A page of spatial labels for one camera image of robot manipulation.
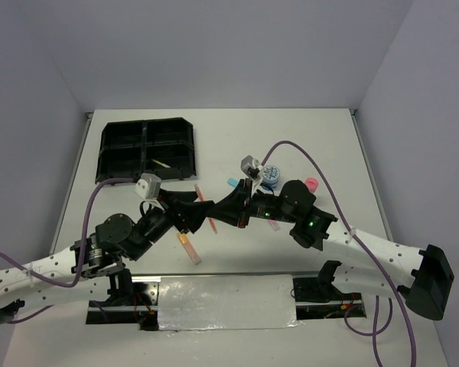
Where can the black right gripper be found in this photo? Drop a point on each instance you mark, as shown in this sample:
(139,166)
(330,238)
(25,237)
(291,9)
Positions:
(232,206)

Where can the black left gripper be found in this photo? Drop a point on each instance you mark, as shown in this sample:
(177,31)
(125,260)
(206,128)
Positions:
(193,214)

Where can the orange-capped pink glue stick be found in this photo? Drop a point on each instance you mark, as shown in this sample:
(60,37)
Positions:
(188,247)

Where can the blue-capped glue stick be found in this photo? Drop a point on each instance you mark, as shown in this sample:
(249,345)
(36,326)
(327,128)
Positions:
(232,182)

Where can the thin yellow highlighter pen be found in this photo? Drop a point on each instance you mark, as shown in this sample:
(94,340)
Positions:
(161,163)

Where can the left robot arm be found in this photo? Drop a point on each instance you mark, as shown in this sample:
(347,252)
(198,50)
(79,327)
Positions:
(94,265)

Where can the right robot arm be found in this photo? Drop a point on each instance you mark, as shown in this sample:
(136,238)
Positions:
(357,261)

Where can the blue paint jar right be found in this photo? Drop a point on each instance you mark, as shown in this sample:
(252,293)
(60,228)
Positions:
(270,177)

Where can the pink-capped glitter bottle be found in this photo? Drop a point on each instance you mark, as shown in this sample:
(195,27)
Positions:
(311,184)

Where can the black four-compartment organizer tray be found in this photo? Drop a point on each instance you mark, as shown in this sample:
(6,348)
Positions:
(127,148)

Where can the silver foil-covered panel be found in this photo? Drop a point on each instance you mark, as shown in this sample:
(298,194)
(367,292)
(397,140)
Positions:
(254,302)

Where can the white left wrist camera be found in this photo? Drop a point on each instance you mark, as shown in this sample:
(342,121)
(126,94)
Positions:
(148,186)

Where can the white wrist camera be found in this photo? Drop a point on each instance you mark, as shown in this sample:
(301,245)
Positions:
(253,169)
(148,186)

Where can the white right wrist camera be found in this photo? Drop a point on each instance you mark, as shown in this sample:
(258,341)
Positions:
(253,169)

